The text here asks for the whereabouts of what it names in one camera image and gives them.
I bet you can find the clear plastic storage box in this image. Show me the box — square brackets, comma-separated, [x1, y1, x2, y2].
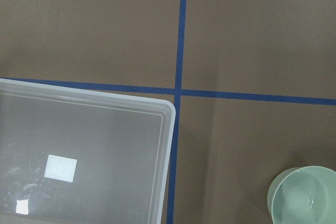
[1, 79, 175, 223]

